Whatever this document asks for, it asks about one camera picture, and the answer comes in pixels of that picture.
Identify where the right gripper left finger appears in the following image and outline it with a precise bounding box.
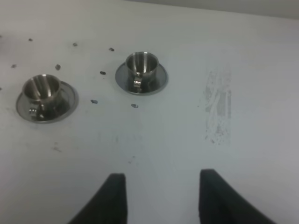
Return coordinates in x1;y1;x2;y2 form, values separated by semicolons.
69;174;128;224

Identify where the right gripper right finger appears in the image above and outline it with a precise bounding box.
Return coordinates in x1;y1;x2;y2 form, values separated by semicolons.
198;169;274;224

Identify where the near stainless steel saucer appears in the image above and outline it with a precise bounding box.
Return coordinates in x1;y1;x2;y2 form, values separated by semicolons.
16;81;79;124

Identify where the stainless steel saucer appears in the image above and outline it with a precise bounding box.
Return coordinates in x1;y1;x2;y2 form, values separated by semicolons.
115;63;168;96
16;81;79;124

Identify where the far stainless steel saucer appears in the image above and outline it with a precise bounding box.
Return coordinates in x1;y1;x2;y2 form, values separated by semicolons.
115;63;168;96

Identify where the near stainless steel teacup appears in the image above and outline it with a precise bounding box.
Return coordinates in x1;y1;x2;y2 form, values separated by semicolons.
22;74;63;120

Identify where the stainless steel teacup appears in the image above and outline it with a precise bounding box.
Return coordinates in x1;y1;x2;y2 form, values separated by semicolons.
125;52;159;88
22;74;63;120

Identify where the far stainless steel teacup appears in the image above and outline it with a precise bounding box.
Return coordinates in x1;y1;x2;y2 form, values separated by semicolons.
125;52;159;88

